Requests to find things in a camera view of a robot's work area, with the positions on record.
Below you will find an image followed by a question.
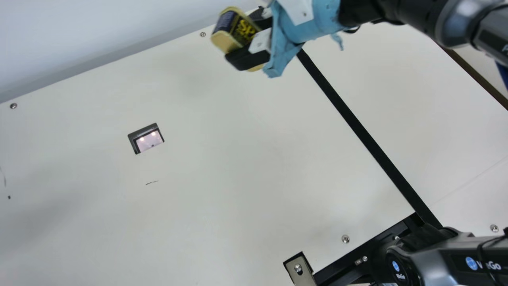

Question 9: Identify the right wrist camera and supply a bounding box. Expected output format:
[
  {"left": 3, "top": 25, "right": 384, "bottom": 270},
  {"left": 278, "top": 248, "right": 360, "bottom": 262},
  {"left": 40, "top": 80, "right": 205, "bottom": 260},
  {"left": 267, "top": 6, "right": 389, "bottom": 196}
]
[{"left": 277, "top": 0, "right": 315, "bottom": 27}]

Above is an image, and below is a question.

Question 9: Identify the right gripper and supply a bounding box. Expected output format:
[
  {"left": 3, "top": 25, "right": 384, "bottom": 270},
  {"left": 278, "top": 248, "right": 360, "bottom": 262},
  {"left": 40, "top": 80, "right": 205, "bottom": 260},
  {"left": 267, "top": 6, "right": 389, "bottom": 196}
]
[{"left": 225, "top": 0, "right": 360, "bottom": 78}]

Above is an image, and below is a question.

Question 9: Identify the blue cable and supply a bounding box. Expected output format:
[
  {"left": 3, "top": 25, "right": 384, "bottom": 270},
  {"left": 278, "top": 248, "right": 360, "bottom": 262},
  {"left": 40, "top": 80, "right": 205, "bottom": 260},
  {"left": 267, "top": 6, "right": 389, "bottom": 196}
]
[{"left": 496, "top": 62, "right": 508, "bottom": 92}]

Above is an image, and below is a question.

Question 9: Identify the black strip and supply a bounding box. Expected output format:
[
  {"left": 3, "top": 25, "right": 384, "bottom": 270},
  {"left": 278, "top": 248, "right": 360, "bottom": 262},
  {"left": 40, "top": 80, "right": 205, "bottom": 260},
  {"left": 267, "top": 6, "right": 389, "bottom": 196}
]
[{"left": 296, "top": 48, "right": 443, "bottom": 229}]

